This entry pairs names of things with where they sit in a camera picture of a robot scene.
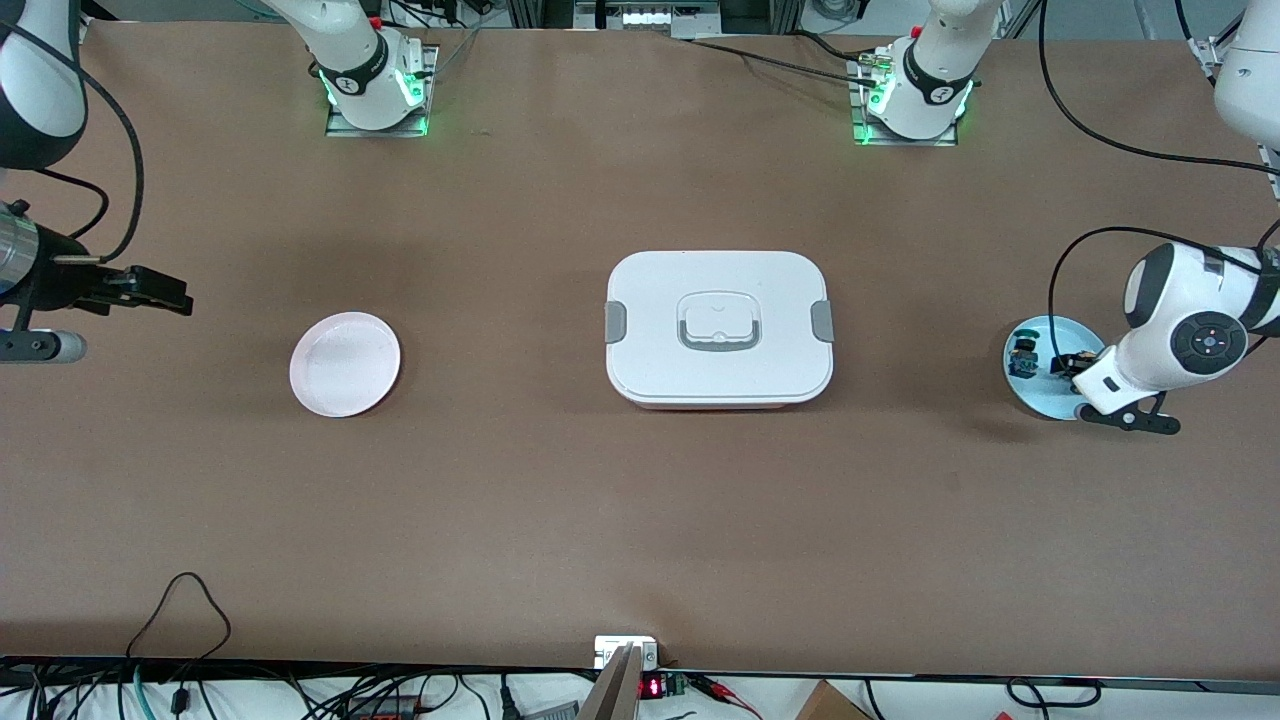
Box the white lunch box grey clips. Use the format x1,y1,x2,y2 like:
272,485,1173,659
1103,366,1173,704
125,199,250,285
604,250,835,411

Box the brown cardboard box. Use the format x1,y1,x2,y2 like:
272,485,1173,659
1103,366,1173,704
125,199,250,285
794,680,873,720

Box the small white box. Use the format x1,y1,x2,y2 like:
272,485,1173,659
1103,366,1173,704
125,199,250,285
594,636,660,670

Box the light blue round plate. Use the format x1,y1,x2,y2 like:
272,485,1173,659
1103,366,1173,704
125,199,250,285
1003,315,1107,422

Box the pink round plate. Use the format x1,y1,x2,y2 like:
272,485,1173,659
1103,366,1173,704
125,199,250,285
289,312,402,419

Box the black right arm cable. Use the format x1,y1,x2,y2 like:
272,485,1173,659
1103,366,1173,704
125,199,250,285
0,20,147,267

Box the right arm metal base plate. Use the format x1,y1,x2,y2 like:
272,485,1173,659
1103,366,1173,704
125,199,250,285
325,44,440,139

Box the black coiled cable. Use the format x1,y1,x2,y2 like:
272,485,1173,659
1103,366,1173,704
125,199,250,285
1004,677,1105,710

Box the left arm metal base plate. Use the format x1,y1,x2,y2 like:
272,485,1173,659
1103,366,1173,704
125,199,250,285
850,55,960,148

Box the thin black looped cable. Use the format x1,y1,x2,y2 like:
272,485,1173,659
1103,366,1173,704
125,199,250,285
124,572,233,720

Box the black cable across table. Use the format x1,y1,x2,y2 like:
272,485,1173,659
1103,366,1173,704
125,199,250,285
688,32,883,87

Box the red wires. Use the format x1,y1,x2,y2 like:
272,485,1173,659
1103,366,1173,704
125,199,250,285
698,674,764,720

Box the lit device on frame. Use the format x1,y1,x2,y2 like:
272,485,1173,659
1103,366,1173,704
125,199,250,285
574,0,723,33

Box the aluminium camera mount bar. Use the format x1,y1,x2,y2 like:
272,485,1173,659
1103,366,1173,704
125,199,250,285
577,645,644,720

